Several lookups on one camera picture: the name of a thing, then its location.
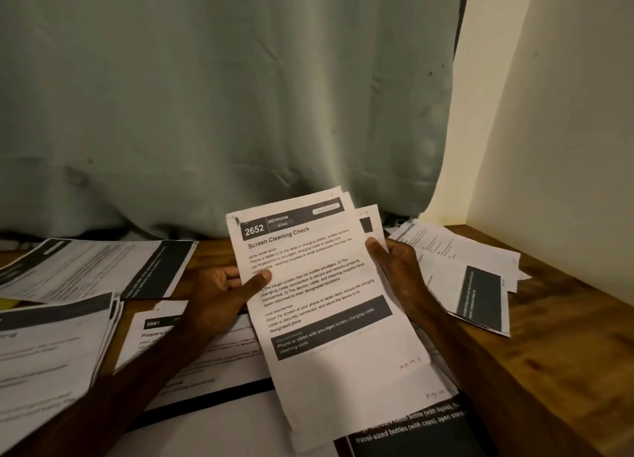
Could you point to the person's left hand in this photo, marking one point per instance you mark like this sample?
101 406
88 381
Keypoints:
223 303

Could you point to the person's right hand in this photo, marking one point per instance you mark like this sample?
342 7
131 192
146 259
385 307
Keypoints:
408 278

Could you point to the printed papers pile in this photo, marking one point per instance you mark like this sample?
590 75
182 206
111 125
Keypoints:
475 278

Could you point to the single sheet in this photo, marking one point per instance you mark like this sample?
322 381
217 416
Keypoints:
99 268

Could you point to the person's left forearm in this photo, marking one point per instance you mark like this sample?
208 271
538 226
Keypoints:
109 402

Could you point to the person's right forearm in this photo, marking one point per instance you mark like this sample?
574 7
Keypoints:
475 392

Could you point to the pale green curtain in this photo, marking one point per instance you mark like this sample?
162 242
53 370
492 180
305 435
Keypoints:
218 85

